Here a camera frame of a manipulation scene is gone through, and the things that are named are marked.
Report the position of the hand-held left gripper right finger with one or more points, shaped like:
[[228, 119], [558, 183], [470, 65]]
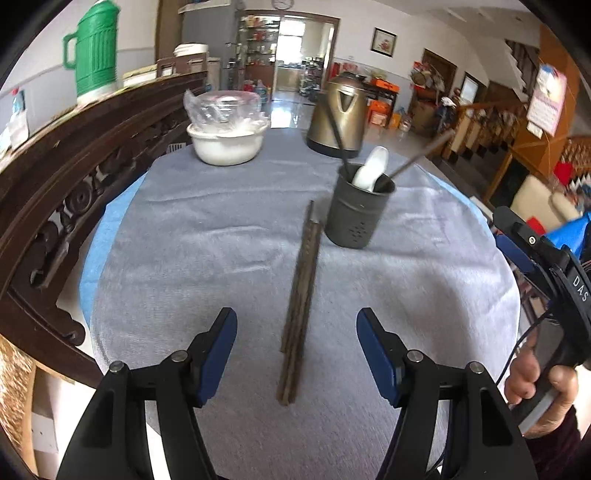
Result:
[[381, 355]]

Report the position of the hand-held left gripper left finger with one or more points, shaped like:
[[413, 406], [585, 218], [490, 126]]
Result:
[[217, 355]]

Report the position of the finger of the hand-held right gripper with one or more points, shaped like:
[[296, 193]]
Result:
[[515, 256], [531, 237]]

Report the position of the black chopstick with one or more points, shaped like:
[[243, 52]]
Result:
[[339, 143], [422, 156]]

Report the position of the grey metal utensil holder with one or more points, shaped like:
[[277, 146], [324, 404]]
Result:
[[355, 217]]

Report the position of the white plastic spoon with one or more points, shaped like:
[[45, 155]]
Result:
[[371, 168]]

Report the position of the person's right forearm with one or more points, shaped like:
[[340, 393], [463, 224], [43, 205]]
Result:
[[554, 452]]

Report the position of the person's right hand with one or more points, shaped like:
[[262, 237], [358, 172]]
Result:
[[521, 378]]

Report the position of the red child chair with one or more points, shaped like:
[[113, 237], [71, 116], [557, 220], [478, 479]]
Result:
[[541, 226]]

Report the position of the beige armchair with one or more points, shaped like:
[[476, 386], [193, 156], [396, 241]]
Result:
[[531, 198]]

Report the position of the blue cloth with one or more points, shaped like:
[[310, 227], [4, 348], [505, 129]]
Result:
[[570, 235]]

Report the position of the grey tablecloth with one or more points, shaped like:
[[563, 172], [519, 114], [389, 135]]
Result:
[[194, 277]]

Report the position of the wooden stair railing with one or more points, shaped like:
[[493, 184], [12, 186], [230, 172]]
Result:
[[485, 124]]

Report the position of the blue table cover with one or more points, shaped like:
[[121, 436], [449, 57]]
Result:
[[94, 258]]

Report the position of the orange box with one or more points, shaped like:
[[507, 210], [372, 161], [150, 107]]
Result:
[[379, 114]]

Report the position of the dark wooden side table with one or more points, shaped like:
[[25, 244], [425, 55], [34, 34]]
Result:
[[392, 94]]

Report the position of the floral patterned cloth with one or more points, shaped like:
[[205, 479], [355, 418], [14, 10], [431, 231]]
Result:
[[16, 392]]

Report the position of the white basin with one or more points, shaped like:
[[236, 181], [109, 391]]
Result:
[[226, 147]]

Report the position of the dark carved wooden sideboard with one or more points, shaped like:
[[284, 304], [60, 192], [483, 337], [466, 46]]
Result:
[[69, 175]]

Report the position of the gold electric kettle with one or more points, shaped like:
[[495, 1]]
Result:
[[318, 129]]

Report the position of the clear plastic bag of bowls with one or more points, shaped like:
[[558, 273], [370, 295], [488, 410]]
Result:
[[221, 108]]

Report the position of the blue water jug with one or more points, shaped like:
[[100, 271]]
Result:
[[262, 92]]

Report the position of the white chest box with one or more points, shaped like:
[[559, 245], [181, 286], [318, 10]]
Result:
[[138, 76]]

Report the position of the wooden chair back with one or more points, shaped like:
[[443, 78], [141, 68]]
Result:
[[161, 67]]

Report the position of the clear plastic cup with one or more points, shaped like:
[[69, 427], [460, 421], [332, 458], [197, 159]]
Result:
[[18, 131]]

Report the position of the green thermos flask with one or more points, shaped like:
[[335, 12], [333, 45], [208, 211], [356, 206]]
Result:
[[94, 55]]

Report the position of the grey refrigerator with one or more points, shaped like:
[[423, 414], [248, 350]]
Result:
[[207, 27]]

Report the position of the pink wall calendar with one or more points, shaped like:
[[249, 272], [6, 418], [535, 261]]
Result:
[[547, 101]]

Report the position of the framed wall picture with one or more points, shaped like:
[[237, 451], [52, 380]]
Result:
[[383, 42]]

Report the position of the round wall clock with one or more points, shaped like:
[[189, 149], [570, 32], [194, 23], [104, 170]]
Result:
[[282, 3]]

